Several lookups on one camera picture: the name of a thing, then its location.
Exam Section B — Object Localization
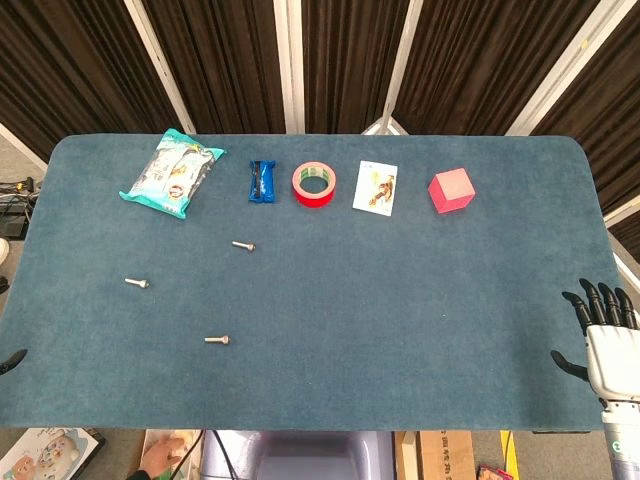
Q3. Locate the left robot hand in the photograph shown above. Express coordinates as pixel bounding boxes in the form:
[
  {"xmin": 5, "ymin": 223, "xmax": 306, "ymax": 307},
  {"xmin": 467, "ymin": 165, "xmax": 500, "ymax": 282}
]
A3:
[{"xmin": 0, "ymin": 348, "xmax": 29, "ymax": 376}]

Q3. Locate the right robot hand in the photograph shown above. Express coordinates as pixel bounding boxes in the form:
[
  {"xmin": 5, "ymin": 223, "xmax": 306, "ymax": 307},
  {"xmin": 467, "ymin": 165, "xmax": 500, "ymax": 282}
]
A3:
[{"xmin": 549, "ymin": 278, "xmax": 640, "ymax": 401}]

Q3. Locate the illustrated bear toy box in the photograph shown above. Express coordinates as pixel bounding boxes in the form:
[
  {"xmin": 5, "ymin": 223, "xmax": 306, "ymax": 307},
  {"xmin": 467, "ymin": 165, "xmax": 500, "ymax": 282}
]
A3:
[{"xmin": 0, "ymin": 427, "xmax": 107, "ymax": 480}]

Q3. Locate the yellow strip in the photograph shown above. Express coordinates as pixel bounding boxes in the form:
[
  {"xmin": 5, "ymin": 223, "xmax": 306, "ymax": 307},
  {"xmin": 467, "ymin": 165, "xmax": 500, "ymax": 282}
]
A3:
[{"xmin": 500, "ymin": 430, "xmax": 517, "ymax": 469}]

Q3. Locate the white open carton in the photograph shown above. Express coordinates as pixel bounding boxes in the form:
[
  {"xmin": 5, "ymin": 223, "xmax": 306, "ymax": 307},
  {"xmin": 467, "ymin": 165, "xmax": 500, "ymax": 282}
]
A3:
[{"xmin": 127, "ymin": 429, "xmax": 204, "ymax": 480}]

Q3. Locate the red printed book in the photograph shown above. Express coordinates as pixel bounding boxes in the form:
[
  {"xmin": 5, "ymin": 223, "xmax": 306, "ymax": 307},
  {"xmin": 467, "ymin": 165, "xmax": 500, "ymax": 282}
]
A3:
[{"xmin": 475, "ymin": 464, "xmax": 516, "ymax": 480}]

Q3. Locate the person's hand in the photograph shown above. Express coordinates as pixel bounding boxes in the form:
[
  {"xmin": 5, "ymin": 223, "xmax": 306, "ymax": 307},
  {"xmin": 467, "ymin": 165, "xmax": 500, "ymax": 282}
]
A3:
[{"xmin": 139, "ymin": 434, "xmax": 184, "ymax": 477}]

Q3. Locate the brown cardboard box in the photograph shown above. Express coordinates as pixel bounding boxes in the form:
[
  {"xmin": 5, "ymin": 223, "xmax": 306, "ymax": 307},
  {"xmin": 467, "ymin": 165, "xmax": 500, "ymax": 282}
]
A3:
[{"xmin": 418, "ymin": 430, "xmax": 475, "ymax": 480}]

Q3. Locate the wooden plank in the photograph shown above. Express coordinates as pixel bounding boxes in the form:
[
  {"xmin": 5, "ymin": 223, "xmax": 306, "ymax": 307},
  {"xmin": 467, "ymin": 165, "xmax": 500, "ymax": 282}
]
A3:
[{"xmin": 394, "ymin": 430, "xmax": 420, "ymax": 480}]

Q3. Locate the pink cube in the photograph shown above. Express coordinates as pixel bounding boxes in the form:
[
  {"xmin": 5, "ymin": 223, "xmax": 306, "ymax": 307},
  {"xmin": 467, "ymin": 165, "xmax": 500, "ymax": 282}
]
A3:
[{"xmin": 427, "ymin": 168, "xmax": 476, "ymax": 215}]

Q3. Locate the teal snack bag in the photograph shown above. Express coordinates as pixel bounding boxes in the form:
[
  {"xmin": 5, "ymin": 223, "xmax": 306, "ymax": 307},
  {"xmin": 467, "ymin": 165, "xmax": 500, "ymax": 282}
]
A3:
[{"xmin": 118, "ymin": 128, "xmax": 227, "ymax": 220}]

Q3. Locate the blue felt table cover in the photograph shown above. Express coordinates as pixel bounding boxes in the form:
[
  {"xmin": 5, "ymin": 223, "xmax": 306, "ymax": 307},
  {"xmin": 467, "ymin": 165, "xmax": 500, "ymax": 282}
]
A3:
[{"xmin": 0, "ymin": 133, "xmax": 621, "ymax": 434}]

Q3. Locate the white picture card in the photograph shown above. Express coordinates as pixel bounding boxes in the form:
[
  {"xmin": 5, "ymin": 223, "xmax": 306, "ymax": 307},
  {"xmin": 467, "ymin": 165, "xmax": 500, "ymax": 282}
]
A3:
[{"xmin": 352, "ymin": 160, "xmax": 399, "ymax": 218}]

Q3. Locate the blue snack wrapper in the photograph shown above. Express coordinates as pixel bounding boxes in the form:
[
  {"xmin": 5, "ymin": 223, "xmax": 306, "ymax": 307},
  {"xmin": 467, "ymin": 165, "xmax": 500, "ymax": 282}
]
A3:
[{"xmin": 248, "ymin": 159, "xmax": 277, "ymax": 204}]

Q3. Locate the grey robot torso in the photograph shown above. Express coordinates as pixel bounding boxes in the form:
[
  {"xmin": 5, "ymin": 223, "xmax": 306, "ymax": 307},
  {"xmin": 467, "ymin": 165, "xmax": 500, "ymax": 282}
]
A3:
[{"xmin": 199, "ymin": 429, "xmax": 397, "ymax": 480}]

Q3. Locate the red tape roll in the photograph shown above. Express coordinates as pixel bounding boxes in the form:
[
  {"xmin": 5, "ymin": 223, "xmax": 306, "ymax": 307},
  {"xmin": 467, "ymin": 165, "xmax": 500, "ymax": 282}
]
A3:
[{"xmin": 291, "ymin": 161, "xmax": 337, "ymax": 207}]

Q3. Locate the dark brown pleated curtain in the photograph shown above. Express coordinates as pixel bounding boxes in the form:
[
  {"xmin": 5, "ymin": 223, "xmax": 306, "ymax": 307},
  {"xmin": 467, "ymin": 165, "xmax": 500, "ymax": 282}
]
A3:
[{"xmin": 0, "ymin": 0, "xmax": 640, "ymax": 246}]

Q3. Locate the white partition frame post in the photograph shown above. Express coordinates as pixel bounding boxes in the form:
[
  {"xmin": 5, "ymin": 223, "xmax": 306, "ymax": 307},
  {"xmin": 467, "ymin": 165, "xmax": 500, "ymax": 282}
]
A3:
[
  {"xmin": 602, "ymin": 198, "xmax": 640, "ymax": 229},
  {"xmin": 0, "ymin": 122, "xmax": 49, "ymax": 171},
  {"xmin": 359, "ymin": 0, "xmax": 427, "ymax": 136},
  {"xmin": 504, "ymin": 0, "xmax": 627, "ymax": 137},
  {"xmin": 272, "ymin": 0, "xmax": 306, "ymax": 135},
  {"xmin": 123, "ymin": 0, "xmax": 197, "ymax": 135},
  {"xmin": 612, "ymin": 252, "xmax": 640, "ymax": 289}
]

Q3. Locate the black power strip with cables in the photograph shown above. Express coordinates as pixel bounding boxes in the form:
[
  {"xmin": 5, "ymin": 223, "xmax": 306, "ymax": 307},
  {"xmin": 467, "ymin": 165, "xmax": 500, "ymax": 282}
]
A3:
[{"xmin": 0, "ymin": 177, "xmax": 40, "ymax": 240}]

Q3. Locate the black torso cable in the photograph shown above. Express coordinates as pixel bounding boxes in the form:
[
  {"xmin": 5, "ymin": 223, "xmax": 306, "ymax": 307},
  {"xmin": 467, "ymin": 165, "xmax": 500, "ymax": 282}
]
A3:
[{"xmin": 209, "ymin": 429, "xmax": 240, "ymax": 480}]

